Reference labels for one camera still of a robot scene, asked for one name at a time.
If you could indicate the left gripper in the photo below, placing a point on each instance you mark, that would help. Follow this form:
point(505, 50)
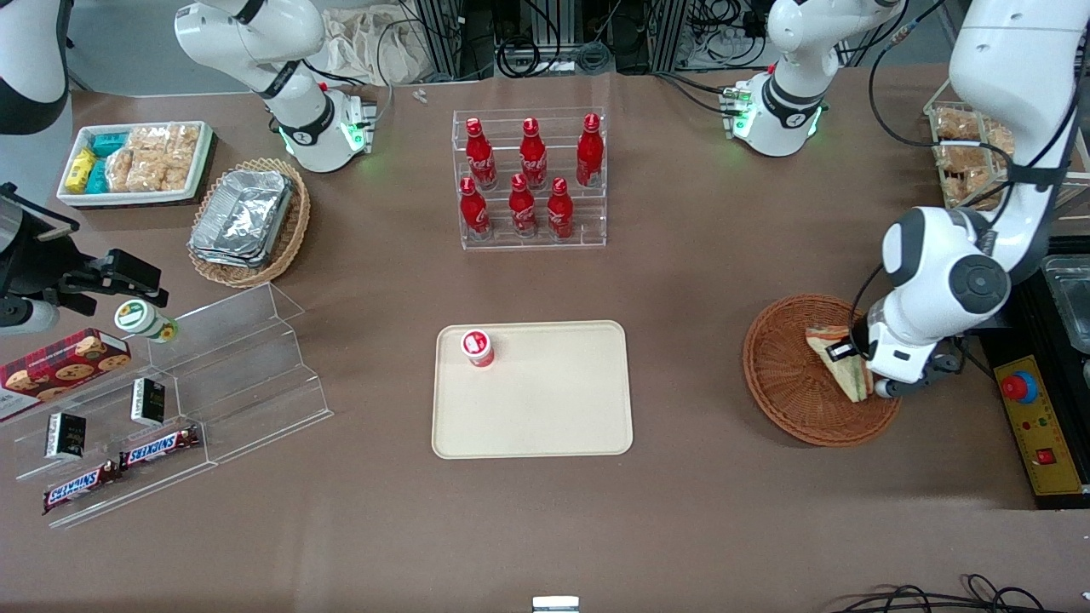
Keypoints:
point(857, 339)

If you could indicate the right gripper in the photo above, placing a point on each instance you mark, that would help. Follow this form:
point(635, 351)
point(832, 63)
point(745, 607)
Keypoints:
point(36, 260)

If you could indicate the triangle sandwich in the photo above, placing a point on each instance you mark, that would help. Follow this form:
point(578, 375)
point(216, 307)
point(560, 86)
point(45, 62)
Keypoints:
point(851, 385)

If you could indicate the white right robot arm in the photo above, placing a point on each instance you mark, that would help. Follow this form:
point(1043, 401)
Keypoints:
point(255, 34)

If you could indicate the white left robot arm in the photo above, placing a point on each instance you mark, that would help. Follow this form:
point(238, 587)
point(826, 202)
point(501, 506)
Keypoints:
point(1005, 51)

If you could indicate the round brown wicker basket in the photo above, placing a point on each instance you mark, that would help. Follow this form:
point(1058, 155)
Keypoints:
point(783, 392)

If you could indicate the oval tan wicker basket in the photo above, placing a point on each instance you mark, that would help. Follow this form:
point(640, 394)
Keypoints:
point(294, 230)

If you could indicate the cream plastic tray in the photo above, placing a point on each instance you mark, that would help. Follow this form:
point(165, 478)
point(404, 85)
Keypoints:
point(545, 400)

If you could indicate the green lid white cup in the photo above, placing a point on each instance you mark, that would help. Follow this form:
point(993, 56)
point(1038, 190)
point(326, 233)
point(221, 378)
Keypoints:
point(136, 317)

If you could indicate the white rectangular snack bin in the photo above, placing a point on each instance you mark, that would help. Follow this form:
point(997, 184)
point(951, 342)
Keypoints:
point(136, 197)

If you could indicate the clear rice cracker bag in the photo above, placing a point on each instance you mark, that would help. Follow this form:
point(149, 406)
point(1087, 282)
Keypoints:
point(136, 173)
point(149, 139)
point(183, 157)

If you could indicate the red plaid cookie box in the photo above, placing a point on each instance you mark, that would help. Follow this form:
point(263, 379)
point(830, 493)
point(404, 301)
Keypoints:
point(60, 366)

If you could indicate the teal snack packet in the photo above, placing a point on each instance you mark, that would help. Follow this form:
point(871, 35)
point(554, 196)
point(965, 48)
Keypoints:
point(109, 144)
point(98, 177)

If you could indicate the small black snack box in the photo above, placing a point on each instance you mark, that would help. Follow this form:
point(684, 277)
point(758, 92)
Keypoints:
point(147, 402)
point(65, 436)

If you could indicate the stacked aluminium foil trays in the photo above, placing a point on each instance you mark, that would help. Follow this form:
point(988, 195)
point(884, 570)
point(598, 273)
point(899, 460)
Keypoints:
point(243, 217)

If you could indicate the yellow snack packet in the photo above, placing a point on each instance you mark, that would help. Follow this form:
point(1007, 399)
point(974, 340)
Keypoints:
point(81, 168)

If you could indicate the clear acrylic stepped shelf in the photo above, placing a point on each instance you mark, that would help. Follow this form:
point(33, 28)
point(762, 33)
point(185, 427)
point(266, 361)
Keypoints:
point(255, 375)

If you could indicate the snickers chocolate bar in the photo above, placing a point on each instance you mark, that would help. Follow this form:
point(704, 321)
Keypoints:
point(77, 487)
point(157, 447)

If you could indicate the black countertop appliance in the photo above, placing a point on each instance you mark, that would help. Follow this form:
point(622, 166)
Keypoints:
point(1022, 340)

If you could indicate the red emergency stop button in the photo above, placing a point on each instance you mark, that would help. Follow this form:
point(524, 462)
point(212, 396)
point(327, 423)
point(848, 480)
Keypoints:
point(1018, 387)

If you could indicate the fried snack clear bag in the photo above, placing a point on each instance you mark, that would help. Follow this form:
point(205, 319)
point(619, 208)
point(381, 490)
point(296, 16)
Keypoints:
point(971, 187)
point(998, 136)
point(958, 157)
point(958, 125)

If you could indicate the yellow control box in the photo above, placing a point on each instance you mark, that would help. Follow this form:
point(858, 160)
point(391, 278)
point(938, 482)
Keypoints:
point(1043, 426)

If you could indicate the steel appliance pan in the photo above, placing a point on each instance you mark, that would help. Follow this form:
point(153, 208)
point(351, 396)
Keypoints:
point(1069, 302)

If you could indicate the clear acrylic bottle rack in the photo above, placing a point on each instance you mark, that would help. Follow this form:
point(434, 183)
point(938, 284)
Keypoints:
point(596, 217)

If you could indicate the red cola bottle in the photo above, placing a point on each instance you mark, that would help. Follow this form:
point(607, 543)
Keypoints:
point(474, 213)
point(589, 157)
point(533, 162)
point(559, 213)
point(522, 213)
point(481, 162)

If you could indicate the beige cloth bag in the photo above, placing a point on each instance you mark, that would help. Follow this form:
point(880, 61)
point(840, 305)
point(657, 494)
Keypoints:
point(358, 47)

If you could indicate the red lid white cup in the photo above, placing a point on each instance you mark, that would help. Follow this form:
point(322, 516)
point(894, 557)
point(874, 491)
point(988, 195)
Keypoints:
point(478, 346)

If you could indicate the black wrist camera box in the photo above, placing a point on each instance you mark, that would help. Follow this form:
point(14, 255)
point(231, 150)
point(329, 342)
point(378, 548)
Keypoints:
point(945, 366)

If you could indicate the small red square switch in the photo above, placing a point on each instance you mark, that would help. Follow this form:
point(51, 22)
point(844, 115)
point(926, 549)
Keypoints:
point(1046, 456)

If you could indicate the aluminium frame rack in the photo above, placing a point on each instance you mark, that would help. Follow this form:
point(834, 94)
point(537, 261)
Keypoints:
point(451, 34)

